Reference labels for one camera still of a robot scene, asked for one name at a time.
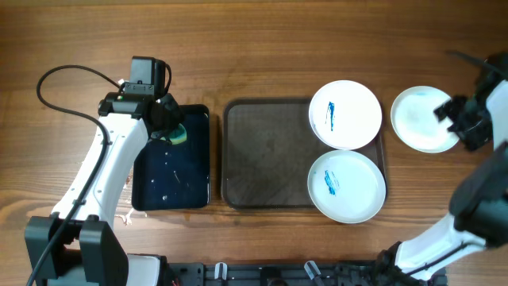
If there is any green yellow sponge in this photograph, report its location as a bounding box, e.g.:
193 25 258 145
164 124 187 145

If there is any white plate blue stain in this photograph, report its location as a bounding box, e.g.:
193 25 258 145
391 86 459 153

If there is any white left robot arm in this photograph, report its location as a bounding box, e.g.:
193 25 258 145
25 93 183 285

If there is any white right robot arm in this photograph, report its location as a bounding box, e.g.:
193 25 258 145
370 51 507 285

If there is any black water tray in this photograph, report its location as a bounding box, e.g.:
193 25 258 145
131 104 210 211

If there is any dark brown serving tray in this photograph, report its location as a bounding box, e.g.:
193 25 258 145
221 97 388 211

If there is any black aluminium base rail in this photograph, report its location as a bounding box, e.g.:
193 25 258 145
162 261 448 286

